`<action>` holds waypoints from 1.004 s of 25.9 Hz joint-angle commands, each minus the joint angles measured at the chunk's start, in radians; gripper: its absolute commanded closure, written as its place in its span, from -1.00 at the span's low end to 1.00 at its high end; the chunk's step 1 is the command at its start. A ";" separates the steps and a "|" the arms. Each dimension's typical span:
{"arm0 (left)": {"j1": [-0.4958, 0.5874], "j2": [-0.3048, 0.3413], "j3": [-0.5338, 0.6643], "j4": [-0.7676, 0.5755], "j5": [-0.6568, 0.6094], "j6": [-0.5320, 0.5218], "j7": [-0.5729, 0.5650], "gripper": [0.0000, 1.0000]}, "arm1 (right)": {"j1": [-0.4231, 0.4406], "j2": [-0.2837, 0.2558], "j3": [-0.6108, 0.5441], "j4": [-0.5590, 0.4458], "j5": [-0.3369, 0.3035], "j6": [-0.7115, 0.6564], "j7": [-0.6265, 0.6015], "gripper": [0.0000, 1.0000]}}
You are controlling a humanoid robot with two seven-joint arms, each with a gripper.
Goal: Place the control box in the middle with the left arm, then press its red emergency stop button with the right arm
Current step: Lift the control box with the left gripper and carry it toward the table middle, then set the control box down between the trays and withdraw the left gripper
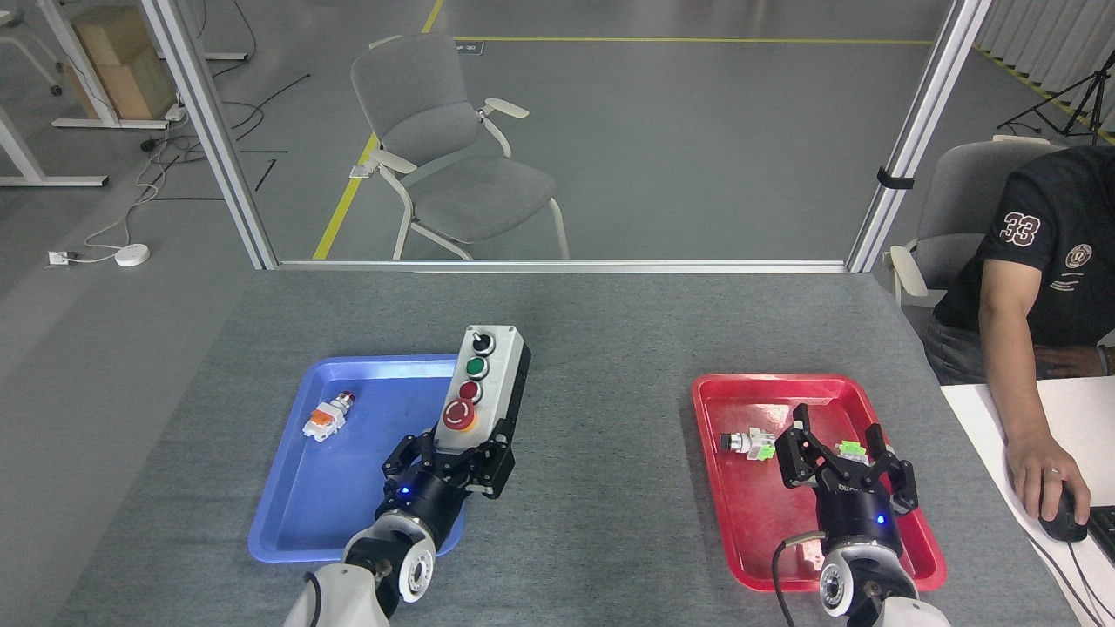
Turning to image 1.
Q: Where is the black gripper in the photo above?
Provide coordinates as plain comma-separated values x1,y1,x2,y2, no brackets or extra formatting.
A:
774,403,920,556
375,430,517,546

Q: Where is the grey control box with buttons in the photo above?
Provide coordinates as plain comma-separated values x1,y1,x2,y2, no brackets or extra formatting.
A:
433,326,532,455

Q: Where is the black push button green block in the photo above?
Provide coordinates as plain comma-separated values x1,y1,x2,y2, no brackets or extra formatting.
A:
720,427,776,463

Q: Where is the red push button orange block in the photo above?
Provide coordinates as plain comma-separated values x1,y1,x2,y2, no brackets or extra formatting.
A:
302,392,355,442

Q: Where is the brown cardboard box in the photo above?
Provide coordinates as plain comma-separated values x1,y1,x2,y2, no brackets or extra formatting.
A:
65,7,179,121

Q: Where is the person's right hand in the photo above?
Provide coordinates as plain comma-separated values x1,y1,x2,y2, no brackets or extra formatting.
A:
1003,434,1091,526

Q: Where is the red plastic tray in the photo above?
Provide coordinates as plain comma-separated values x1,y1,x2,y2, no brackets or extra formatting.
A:
691,374,948,593

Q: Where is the blue plastic tray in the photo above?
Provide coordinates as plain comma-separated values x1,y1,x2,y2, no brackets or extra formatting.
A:
247,354,468,564

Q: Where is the white desk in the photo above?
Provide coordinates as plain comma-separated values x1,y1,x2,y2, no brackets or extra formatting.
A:
939,376,1115,627

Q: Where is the black computer mouse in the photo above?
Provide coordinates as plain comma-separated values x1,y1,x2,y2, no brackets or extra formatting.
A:
1037,488,1090,543

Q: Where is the black keyboard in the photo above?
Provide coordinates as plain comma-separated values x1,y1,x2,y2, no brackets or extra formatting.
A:
1085,506,1115,567

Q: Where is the grey chair with white armrests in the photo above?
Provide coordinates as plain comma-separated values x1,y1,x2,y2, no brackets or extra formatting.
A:
350,33,571,261

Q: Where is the grey office chair of person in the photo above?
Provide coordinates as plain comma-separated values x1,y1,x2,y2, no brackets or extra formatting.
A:
882,135,1065,307

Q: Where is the person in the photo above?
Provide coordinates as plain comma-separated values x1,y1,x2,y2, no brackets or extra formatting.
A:
923,144,1115,528

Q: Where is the black tripod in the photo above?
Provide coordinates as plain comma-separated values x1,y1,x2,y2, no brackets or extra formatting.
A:
997,48,1115,145

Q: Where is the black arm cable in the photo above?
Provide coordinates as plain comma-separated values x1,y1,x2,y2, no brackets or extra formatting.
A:
771,532,827,627

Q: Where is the silver aluminium rail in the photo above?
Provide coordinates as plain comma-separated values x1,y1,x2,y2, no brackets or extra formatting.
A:
277,259,851,274

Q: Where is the black mouse cable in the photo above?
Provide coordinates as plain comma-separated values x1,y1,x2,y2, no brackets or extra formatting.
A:
1028,536,1112,627

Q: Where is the silver aluminium post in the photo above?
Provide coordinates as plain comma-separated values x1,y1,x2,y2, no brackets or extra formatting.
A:
847,0,994,273
139,0,280,271

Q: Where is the white floor cable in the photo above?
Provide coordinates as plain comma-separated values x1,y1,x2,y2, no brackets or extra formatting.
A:
71,109,188,264

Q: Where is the black floor cable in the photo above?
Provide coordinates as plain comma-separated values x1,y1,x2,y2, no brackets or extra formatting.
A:
139,74,312,168

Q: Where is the white desk leg frame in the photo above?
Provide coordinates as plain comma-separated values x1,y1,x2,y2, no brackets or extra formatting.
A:
0,104,110,188
35,0,171,131

